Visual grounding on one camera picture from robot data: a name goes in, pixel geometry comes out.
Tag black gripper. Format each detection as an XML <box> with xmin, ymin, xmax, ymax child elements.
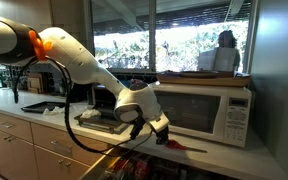
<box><xmin>153</xmin><ymin>124</ymin><xmax>170</xmax><ymax>146</ymax></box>

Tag dark figure behind window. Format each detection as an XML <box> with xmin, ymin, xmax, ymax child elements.
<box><xmin>197</xmin><ymin>29</ymin><xmax>242</xmax><ymax>73</ymax></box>

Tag white microwave oven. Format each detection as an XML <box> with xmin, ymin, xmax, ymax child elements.
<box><xmin>148</xmin><ymin>82</ymin><xmax>253</xmax><ymax>148</ymax></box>

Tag white crumpled paper towel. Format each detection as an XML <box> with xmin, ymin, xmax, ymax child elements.
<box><xmin>42</xmin><ymin>105</ymin><xmax>66</xmax><ymax>117</ymax></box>

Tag white crumpled cloth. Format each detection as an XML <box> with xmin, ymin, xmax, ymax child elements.
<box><xmin>80</xmin><ymin>108</ymin><xmax>102</xmax><ymax>119</ymax></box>

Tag open wooden drawer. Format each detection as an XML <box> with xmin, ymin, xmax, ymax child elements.
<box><xmin>80</xmin><ymin>148</ymin><xmax>242</xmax><ymax>180</ymax></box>

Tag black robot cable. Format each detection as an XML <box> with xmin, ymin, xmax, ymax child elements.
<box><xmin>45</xmin><ymin>56</ymin><xmax>154</xmax><ymax>158</ymax></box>

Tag red handled scissors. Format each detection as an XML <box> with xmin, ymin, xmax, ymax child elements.
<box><xmin>165</xmin><ymin>139</ymin><xmax>208</xmax><ymax>154</ymax></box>

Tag wooden tray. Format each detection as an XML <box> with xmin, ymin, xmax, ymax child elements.
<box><xmin>156</xmin><ymin>70</ymin><xmax>252</xmax><ymax>88</ymax></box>

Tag black baking tray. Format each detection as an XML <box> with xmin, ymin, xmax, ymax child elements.
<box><xmin>20</xmin><ymin>101</ymin><xmax>67</xmax><ymax>114</ymax></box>

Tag small wooden cabinet drawer front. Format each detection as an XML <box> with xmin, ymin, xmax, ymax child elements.
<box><xmin>0</xmin><ymin>109</ymin><xmax>34</xmax><ymax>143</ymax></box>

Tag window frame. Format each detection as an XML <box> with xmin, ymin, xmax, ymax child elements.
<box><xmin>83</xmin><ymin>0</ymin><xmax>262</xmax><ymax>76</ymax></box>

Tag grey toaster oven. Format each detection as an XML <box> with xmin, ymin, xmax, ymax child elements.
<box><xmin>73</xmin><ymin>84</ymin><xmax>132</xmax><ymax>135</ymax></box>

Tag wide wooden cabinet drawer front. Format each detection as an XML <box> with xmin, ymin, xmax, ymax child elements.
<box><xmin>30</xmin><ymin>122</ymin><xmax>113</xmax><ymax>167</ymax></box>

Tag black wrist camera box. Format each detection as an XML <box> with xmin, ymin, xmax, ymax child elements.
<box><xmin>129</xmin><ymin>115</ymin><xmax>147</xmax><ymax>141</ymax></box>

